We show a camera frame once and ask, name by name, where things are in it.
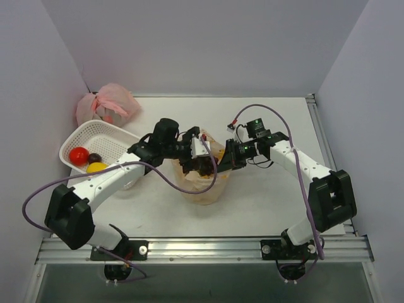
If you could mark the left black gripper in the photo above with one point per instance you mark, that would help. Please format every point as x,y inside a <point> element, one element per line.
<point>188,154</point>

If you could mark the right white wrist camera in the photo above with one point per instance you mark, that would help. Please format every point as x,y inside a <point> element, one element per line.
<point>231,127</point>

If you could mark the red fake tomato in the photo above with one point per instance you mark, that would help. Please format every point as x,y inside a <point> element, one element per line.
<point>79,156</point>

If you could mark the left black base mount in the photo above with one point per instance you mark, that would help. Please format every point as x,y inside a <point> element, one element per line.
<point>119,266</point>

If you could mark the aluminium front rail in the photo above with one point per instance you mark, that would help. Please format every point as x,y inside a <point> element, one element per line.
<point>203,250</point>

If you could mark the pink plastic bag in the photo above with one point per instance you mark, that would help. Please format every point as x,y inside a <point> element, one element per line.
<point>112,104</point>

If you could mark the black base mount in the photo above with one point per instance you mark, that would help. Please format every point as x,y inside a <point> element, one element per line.
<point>119,266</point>
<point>290,260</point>

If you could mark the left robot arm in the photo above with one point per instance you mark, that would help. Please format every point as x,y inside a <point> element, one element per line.
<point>70,211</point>

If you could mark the white perforated plastic basket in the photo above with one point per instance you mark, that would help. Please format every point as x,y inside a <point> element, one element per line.
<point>100,137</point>

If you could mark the yellow fake lemon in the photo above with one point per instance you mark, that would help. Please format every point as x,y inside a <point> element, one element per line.
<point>96,167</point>

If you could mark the aluminium right rail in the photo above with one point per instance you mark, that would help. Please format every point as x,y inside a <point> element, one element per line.
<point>325,148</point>

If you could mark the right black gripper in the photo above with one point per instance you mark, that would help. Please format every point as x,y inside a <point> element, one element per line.
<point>232,154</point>

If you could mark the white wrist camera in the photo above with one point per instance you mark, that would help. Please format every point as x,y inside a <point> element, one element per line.
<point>200,147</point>
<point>231,127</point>

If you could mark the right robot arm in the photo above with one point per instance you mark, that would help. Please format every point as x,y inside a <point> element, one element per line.
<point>329,196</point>

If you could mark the banana print plastic bag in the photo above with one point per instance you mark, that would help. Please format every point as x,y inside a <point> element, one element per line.
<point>194,182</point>

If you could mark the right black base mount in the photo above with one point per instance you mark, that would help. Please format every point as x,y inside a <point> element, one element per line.
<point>290,260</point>

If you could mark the dark fake plum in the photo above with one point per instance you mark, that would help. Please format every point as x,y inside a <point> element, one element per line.
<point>93,158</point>

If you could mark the aluminium rail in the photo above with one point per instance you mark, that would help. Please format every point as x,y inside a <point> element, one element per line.
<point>325,148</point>
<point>203,250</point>

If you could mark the dark purple fake grapes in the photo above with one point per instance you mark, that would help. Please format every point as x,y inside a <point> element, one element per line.
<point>203,166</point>

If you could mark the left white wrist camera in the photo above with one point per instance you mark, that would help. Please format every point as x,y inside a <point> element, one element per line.
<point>200,147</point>

